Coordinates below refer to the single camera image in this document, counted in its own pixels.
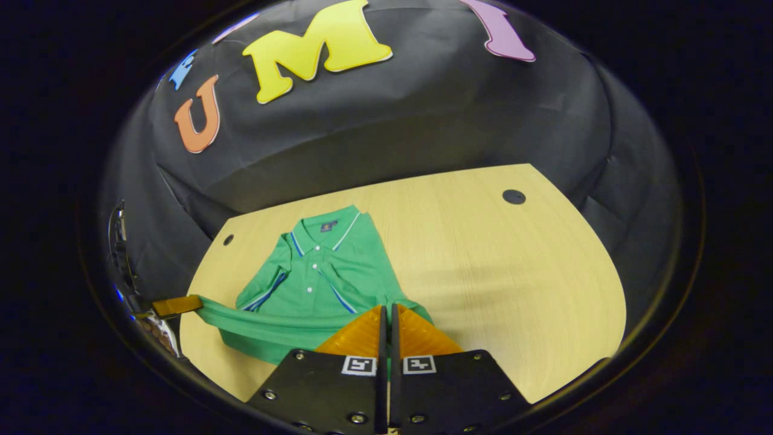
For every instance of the green polo T-shirt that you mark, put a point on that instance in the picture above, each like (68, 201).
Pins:
(326, 272)

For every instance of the black round table grommet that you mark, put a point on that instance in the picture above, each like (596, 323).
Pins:
(514, 196)
(228, 240)

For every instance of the black backdrop cloth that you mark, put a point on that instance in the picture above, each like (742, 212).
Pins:
(423, 115)

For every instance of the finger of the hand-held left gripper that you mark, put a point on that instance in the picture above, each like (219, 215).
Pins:
(176, 306)

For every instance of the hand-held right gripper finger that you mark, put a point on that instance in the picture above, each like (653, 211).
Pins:
(394, 393)
(381, 393)

